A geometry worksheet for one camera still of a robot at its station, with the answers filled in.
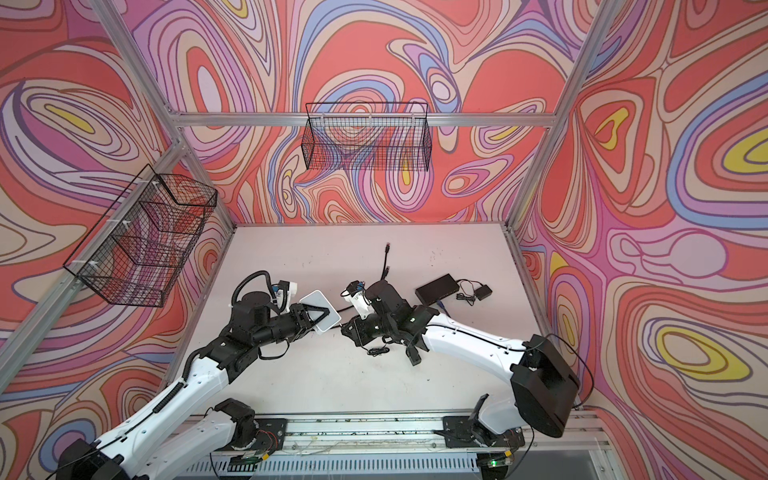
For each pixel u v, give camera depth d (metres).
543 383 0.41
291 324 0.68
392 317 0.59
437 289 1.01
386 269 1.06
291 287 0.72
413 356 0.84
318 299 0.76
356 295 0.69
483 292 0.98
